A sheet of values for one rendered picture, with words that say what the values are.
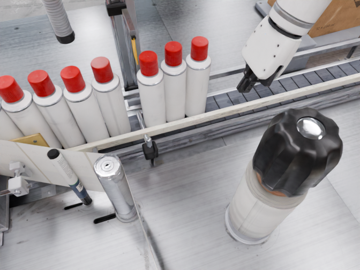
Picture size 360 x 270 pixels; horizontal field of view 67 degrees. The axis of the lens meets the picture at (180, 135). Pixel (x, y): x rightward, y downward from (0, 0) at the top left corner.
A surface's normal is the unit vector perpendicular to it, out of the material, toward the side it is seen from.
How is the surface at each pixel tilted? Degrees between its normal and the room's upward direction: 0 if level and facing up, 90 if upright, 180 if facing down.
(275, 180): 90
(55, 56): 0
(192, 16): 0
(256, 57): 69
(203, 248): 0
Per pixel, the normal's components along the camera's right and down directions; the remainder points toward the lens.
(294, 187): -0.74, 0.55
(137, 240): 0.01, -0.57
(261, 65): -0.86, 0.09
